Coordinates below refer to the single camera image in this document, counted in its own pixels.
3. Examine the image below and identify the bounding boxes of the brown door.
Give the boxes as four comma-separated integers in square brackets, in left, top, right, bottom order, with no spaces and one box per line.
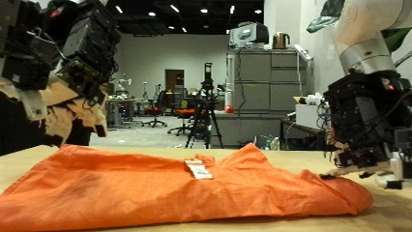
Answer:
[166,69,186,92]

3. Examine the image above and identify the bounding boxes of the orange garment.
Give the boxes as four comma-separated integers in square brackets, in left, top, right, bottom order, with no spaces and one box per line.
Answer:
[0,142,375,232]

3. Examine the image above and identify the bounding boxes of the low grey cabinet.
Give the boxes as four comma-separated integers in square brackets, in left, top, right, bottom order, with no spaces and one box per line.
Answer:
[211,110,287,149]

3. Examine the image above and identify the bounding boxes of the grey boxy device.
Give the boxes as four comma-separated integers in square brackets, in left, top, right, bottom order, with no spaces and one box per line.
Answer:
[230,22,271,49]

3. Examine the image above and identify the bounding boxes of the hanging black cable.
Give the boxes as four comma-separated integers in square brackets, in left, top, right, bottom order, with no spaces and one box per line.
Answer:
[236,47,248,114]

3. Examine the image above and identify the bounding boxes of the orange office chair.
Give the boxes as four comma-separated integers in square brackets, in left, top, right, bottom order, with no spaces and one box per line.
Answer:
[167,96,198,136]
[140,90,168,129]

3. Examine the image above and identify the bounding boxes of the green bottle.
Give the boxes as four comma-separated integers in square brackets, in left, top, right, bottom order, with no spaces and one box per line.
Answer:
[270,136,282,152]

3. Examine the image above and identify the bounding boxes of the white power strip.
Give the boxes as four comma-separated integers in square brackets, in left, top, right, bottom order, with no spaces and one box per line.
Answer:
[292,43,315,62]

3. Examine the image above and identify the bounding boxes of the white plastic bag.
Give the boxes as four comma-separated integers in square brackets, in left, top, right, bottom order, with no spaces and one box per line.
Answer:
[306,93,326,106]

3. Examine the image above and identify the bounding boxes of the white storage box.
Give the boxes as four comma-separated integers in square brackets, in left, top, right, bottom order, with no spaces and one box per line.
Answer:
[295,103,324,130]

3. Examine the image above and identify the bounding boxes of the tall grey filing cabinet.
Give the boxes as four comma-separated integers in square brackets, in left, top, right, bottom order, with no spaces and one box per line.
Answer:
[226,48,315,117]

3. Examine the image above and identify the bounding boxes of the black camera tripod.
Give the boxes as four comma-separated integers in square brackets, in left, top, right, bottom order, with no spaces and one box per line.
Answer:
[184,62,224,150]

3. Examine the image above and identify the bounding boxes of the copper kettle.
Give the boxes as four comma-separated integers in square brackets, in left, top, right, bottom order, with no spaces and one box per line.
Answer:
[272,32,292,50]

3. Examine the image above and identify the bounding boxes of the dark side table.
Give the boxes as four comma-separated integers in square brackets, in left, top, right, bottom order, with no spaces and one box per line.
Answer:
[282,119,328,152]

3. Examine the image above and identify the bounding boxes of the wooden office desk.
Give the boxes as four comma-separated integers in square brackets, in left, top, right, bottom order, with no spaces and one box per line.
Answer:
[104,97,144,127]

